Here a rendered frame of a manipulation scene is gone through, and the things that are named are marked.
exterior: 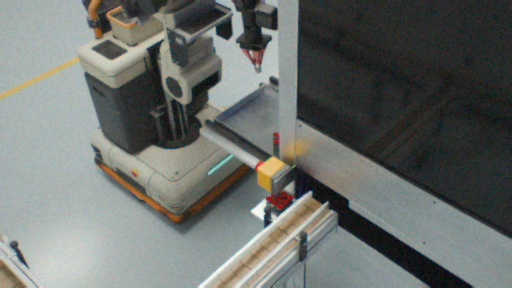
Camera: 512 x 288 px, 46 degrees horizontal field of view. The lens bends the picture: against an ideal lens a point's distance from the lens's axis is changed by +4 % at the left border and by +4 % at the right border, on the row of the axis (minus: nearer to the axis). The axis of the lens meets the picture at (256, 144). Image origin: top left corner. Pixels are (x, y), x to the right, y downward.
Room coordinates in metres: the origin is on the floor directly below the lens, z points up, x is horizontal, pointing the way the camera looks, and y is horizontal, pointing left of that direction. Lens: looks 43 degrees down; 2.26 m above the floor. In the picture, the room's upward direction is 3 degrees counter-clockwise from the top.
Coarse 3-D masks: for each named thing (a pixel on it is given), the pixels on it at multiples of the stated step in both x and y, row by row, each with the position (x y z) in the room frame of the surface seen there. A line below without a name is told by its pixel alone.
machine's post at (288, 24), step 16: (288, 0) 1.23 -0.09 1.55; (288, 16) 1.23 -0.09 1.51; (288, 32) 1.23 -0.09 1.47; (288, 48) 1.23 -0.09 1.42; (288, 64) 1.23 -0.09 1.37; (288, 80) 1.23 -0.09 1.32; (288, 96) 1.23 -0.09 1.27; (288, 112) 1.23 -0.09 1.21; (288, 128) 1.23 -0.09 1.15; (288, 144) 1.23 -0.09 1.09; (288, 160) 1.23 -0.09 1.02; (288, 192) 1.23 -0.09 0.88
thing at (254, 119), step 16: (256, 96) 1.71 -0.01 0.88; (272, 96) 1.71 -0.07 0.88; (224, 112) 1.60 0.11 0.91; (240, 112) 1.63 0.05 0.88; (256, 112) 1.62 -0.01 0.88; (272, 112) 1.62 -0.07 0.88; (224, 128) 1.53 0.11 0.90; (240, 128) 1.54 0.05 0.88; (256, 128) 1.53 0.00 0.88; (272, 128) 1.53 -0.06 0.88; (256, 144) 1.42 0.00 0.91; (272, 144) 1.45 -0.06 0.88
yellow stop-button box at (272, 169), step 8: (272, 160) 1.22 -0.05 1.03; (264, 168) 1.19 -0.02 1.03; (272, 168) 1.19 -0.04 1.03; (280, 168) 1.19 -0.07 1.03; (288, 168) 1.19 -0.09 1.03; (264, 176) 1.17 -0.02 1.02; (272, 176) 1.16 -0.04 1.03; (280, 176) 1.16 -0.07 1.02; (264, 184) 1.17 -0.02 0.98; (272, 184) 1.15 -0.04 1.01; (272, 192) 1.15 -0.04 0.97
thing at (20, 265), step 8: (0, 248) 1.04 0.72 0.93; (16, 248) 1.00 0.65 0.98; (0, 256) 0.98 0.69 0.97; (8, 256) 0.98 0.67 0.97; (0, 264) 0.99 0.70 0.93; (8, 264) 0.95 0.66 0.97; (16, 264) 0.98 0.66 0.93; (24, 264) 0.99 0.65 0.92; (0, 272) 0.96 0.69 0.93; (8, 272) 0.96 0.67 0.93; (16, 272) 0.93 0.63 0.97; (24, 272) 0.95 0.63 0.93; (0, 280) 0.94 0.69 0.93; (8, 280) 0.93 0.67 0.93; (16, 280) 0.93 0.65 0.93; (24, 280) 0.90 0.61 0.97; (32, 280) 0.92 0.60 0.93
